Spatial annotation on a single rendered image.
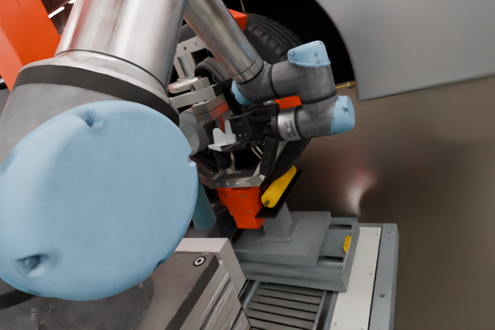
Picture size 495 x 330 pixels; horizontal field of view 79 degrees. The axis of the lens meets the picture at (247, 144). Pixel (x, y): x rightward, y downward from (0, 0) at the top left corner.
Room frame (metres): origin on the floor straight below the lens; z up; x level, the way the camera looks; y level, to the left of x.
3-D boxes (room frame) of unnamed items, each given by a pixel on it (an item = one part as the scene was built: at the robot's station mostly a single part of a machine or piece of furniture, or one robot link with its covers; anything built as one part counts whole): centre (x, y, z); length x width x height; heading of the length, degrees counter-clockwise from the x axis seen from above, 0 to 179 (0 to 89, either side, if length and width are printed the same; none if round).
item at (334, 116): (0.61, -0.17, 0.85); 0.11 x 0.08 x 0.09; 57
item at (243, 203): (1.09, 0.07, 0.48); 0.16 x 0.12 x 0.17; 146
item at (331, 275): (1.17, -0.05, 0.13); 0.50 x 0.36 x 0.10; 56
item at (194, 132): (1.00, 0.13, 0.85); 0.21 x 0.14 x 0.14; 146
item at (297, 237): (1.20, -0.01, 0.32); 0.40 x 0.30 x 0.28; 56
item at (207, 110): (0.80, 0.06, 0.93); 0.09 x 0.05 x 0.05; 146
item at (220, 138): (0.73, 0.06, 0.85); 0.09 x 0.03 x 0.06; 65
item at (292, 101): (0.89, -0.18, 0.85); 0.09 x 0.08 x 0.07; 56
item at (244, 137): (0.69, -0.04, 0.86); 0.12 x 0.08 x 0.09; 57
